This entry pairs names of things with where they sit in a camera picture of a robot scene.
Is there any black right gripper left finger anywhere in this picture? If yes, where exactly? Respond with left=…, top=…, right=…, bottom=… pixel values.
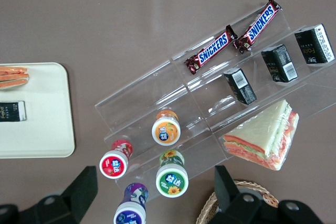
left=18, top=165, right=99, bottom=224

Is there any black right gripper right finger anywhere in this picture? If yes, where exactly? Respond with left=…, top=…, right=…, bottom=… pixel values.
left=207, top=165, right=324, bottom=224

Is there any green gum bottle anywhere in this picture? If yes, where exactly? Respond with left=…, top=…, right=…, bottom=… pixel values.
left=155, top=150, right=189, bottom=198

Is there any red gum bottle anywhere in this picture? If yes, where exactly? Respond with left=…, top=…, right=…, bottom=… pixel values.
left=99, top=140, right=134, bottom=180

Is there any purple gum bottle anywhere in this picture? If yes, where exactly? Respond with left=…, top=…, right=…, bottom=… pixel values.
left=113, top=183, right=149, bottom=224

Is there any cream plastic tray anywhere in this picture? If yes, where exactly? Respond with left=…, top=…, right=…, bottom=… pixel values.
left=0, top=62, right=76, bottom=159

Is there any orange gum bottle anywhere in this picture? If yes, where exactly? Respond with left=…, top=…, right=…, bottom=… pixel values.
left=151, top=108, right=182, bottom=146

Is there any oval wicker basket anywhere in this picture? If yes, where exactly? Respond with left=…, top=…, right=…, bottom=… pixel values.
left=195, top=180, right=280, bottom=224

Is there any large wrapped triangle sandwich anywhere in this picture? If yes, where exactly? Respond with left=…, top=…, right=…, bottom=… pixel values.
left=223, top=99, right=300, bottom=171

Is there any flat black carton box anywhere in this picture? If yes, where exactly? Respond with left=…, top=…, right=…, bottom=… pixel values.
left=0, top=100, right=27, bottom=123

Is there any small black carton box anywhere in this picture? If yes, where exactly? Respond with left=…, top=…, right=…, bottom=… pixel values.
left=223, top=68, right=258, bottom=105
left=261, top=44, right=299, bottom=83

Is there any clear acrylic tiered shelf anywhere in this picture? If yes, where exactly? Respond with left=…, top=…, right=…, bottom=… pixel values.
left=94, top=3, right=336, bottom=204

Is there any small wrapped sandwich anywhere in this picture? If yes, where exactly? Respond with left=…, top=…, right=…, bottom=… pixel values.
left=0, top=66, right=30, bottom=90

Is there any Snickers chocolate bar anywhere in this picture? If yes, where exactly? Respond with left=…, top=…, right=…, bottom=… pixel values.
left=233, top=0, right=284, bottom=55
left=184, top=24, right=238, bottom=76

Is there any black carton box white side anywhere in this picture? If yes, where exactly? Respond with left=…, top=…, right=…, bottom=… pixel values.
left=293, top=24, right=336, bottom=65

